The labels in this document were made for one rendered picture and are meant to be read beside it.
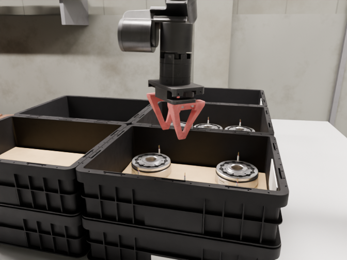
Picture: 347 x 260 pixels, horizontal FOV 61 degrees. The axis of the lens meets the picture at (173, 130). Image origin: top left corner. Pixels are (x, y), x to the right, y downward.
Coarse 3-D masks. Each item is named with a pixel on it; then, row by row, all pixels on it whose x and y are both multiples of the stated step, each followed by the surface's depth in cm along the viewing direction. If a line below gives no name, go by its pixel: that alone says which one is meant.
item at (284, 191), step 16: (128, 128) 80; (144, 128) 82; (160, 128) 81; (112, 144) 70; (272, 144) 69; (80, 176) 57; (96, 176) 56; (112, 176) 55; (128, 176) 54; (144, 176) 54; (160, 192) 53; (176, 192) 53; (192, 192) 52; (208, 192) 51; (224, 192) 50; (240, 192) 50; (256, 192) 49; (272, 192) 49; (288, 192) 49
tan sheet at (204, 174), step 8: (128, 168) 79; (176, 168) 79; (184, 168) 79; (192, 168) 79; (200, 168) 79; (208, 168) 79; (168, 176) 75; (176, 176) 75; (192, 176) 75; (200, 176) 75; (208, 176) 75; (264, 176) 75; (264, 184) 71
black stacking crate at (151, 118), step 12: (204, 108) 107; (216, 108) 106; (228, 108) 105; (240, 108) 104; (252, 108) 103; (144, 120) 92; (156, 120) 106; (180, 120) 111; (204, 120) 108; (216, 120) 107; (228, 120) 106; (240, 120) 105; (252, 120) 104; (264, 120) 94; (264, 132) 90
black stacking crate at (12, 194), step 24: (24, 120) 91; (0, 144) 88; (24, 144) 94; (48, 144) 91; (72, 144) 89; (96, 144) 87; (0, 192) 64; (24, 192) 63; (48, 192) 60; (72, 192) 60
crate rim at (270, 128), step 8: (208, 104) 106; (216, 104) 105; (224, 104) 105; (232, 104) 105; (144, 112) 95; (264, 112) 96; (136, 120) 87; (192, 128) 80; (200, 128) 80; (208, 128) 80; (272, 128) 80
